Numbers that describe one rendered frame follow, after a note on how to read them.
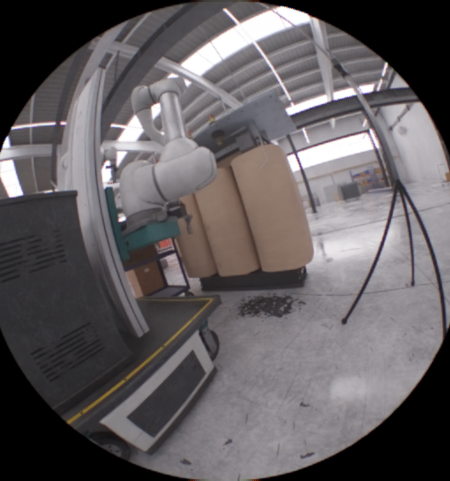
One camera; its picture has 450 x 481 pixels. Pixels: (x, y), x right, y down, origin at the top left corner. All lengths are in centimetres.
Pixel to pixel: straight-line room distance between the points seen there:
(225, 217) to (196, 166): 80
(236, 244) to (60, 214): 116
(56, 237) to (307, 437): 86
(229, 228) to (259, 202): 32
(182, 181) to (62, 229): 39
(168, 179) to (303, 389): 87
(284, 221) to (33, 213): 120
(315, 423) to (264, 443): 16
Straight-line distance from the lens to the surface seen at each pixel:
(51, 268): 48
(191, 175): 57
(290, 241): 115
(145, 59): 472
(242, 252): 133
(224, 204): 132
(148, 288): 224
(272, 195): 114
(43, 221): 50
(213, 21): 1063
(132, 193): 63
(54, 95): 1195
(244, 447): 65
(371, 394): 71
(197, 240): 159
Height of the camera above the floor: 62
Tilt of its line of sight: 5 degrees down
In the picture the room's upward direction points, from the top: 17 degrees counter-clockwise
